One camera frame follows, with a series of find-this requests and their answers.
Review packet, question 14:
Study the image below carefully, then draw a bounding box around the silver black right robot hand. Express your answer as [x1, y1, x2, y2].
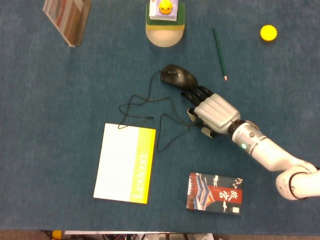
[181, 86, 241, 139]

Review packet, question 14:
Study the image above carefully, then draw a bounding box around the black mouse cable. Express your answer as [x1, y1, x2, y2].
[118, 70, 198, 152]

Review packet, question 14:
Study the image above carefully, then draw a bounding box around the black computer mouse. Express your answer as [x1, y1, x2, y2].
[160, 64, 200, 89]

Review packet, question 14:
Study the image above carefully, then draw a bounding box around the green pencil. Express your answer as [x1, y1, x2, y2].
[212, 27, 228, 82]

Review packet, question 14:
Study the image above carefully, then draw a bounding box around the dark red illustrated book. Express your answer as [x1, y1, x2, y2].
[186, 172, 244, 216]

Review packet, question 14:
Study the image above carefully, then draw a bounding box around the white upturned bowl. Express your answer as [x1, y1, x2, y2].
[145, 23, 186, 48]

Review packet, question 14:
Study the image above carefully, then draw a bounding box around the yellow bottle cap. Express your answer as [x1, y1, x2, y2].
[259, 24, 278, 42]

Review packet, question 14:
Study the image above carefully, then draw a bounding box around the green yellow sponge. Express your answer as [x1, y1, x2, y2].
[145, 2, 186, 31]

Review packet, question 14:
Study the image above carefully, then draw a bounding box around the white orange Lexicon notebook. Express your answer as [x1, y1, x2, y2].
[93, 122, 157, 205]

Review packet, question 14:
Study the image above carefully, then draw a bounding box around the yellow duck toy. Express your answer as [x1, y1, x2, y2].
[158, 0, 174, 15]

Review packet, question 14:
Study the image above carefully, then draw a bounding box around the small white blue box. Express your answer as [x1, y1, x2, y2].
[148, 0, 180, 21]

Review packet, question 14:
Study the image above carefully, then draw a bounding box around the blue felt table cover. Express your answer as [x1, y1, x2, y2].
[0, 0, 320, 232]

